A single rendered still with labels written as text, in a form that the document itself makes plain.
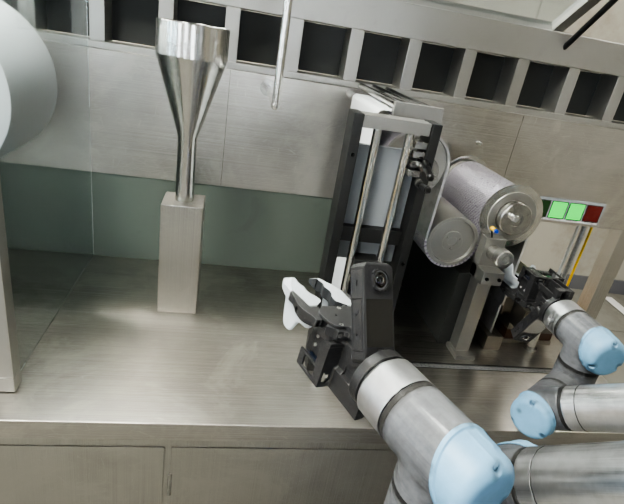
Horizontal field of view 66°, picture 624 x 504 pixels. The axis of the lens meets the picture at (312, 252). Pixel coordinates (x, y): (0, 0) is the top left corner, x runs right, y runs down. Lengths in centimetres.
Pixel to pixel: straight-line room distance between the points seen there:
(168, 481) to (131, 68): 92
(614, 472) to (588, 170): 124
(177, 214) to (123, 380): 36
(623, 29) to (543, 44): 259
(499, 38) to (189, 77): 81
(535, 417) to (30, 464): 89
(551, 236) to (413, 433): 382
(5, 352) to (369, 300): 65
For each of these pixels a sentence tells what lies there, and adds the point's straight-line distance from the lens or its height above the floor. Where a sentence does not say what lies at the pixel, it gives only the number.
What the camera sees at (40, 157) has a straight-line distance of 105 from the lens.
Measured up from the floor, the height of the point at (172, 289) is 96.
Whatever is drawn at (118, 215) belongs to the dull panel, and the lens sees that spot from 141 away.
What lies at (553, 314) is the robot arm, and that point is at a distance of 108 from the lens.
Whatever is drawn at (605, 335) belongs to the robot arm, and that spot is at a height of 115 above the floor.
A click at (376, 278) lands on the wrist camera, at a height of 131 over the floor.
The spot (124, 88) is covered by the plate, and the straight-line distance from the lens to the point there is 132.
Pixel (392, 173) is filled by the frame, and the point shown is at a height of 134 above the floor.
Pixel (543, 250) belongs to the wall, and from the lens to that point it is 427.
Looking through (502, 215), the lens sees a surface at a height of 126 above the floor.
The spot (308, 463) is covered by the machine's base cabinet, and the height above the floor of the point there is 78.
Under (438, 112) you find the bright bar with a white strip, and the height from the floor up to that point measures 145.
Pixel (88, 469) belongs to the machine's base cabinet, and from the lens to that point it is 106.
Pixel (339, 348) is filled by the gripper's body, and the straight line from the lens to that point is 57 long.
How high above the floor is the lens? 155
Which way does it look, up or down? 24 degrees down
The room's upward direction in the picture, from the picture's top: 10 degrees clockwise
